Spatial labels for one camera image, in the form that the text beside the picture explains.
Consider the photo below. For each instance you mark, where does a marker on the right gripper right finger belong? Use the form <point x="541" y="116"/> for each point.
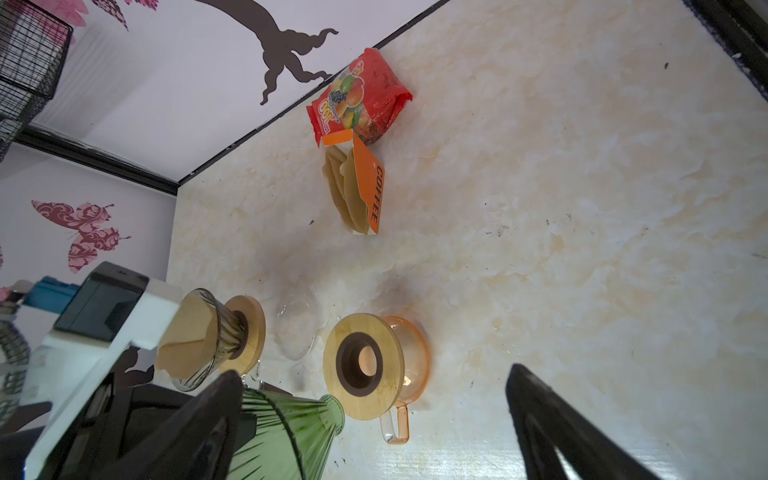
<point x="549" y="430"/>

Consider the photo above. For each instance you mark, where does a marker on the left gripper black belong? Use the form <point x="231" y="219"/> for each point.
<point x="113" y="425"/>

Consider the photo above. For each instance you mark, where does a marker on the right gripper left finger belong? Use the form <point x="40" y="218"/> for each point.
<point x="196" y="442"/>

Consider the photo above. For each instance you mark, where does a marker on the green glass dripper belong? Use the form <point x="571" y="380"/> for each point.
<point x="292" y="439"/>

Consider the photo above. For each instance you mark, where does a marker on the clear ribbed glass dripper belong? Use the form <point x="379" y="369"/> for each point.
<point x="232" y="336"/>

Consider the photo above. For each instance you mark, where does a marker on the orange glass pitcher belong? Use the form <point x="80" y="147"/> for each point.
<point x="416" y="361"/>

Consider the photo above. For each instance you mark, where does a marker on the clear glass carafe brown handle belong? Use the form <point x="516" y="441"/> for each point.
<point x="293" y="322"/>

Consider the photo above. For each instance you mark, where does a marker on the orange coffee filter pack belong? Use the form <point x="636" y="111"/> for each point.
<point x="356" y="180"/>

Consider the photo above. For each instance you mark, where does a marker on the brown paper coffee filter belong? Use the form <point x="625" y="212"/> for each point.
<point x="189" y="343"/>

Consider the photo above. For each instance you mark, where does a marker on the red snack bag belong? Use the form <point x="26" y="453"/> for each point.
<point x="366" y="98"/>

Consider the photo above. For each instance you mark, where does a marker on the black wire basket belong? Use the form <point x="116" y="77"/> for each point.
<point x="34" y="45"/>

